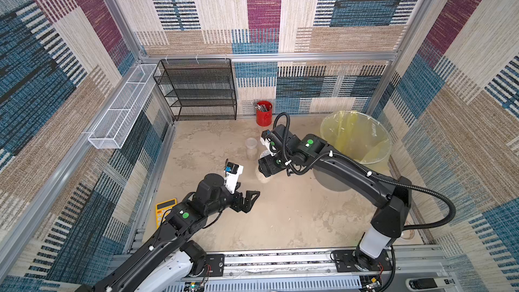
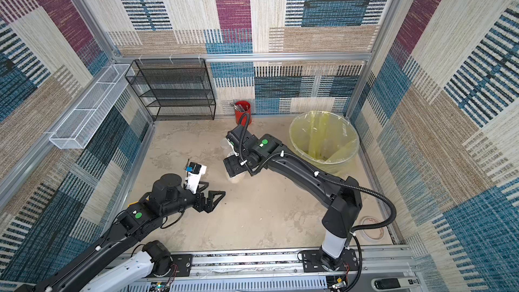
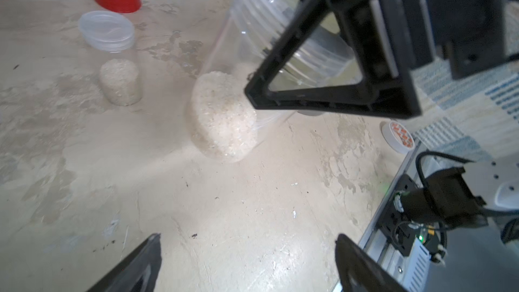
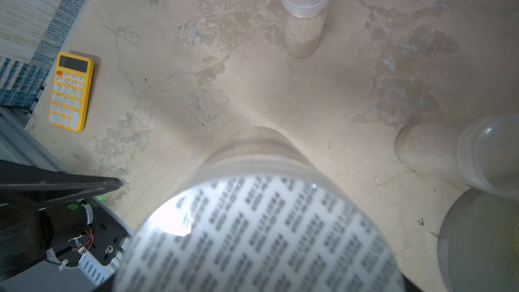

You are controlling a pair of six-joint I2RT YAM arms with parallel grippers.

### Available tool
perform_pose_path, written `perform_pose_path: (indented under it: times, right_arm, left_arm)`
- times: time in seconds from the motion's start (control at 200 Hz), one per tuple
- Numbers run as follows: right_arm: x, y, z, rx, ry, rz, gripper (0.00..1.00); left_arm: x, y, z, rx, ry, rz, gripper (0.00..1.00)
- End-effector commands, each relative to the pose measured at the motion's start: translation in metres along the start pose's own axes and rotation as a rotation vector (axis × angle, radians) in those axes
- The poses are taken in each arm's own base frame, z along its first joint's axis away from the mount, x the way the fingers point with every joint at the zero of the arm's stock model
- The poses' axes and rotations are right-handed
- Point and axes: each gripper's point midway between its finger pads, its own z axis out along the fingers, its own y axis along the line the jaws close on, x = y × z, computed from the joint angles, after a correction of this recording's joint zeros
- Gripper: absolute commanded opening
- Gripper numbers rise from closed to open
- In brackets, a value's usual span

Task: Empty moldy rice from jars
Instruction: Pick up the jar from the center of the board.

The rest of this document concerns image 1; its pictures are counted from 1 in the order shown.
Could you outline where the large plastic jar of rice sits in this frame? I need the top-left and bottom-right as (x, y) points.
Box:
(255, 168), (271, 183)

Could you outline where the grey bin with yellow bag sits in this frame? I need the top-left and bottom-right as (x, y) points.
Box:
(313, 111), (393, 192)

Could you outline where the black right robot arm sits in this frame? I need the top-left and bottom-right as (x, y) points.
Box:
(258, 112), (456, 271)

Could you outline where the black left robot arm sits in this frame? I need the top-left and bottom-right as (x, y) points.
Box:
(77, 174), (260, 291)

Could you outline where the small plastic jar with rice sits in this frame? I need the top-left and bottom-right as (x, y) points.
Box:
(245, 137), (258, 160)

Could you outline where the red cup with utensils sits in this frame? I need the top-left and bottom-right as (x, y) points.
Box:
(255, 101), (273, 127)

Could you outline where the yellow calculator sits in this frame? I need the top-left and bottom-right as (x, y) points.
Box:
(155, 198), (177, 228)

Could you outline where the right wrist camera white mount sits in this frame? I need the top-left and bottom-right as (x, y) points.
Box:
(260, 130), (277, 155)

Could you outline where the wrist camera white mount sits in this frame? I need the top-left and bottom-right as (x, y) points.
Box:
(224, 160), (244, 194)
(260, 130), (277, 155)

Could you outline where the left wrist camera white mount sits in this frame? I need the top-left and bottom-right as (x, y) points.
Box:
(224, 160), (244, 194)

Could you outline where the black wire shelf rack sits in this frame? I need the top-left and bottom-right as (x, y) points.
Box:
(154, 58), (237, 121)

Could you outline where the white mesh wall basket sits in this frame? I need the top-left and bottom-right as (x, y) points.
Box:
(88, 64), (157, 150)

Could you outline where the aluminium mounting rail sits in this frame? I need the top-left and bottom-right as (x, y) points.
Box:
(109, 245), (459, 292)

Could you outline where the black device on rail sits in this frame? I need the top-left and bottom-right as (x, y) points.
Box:
(405, 277), (457, 291)

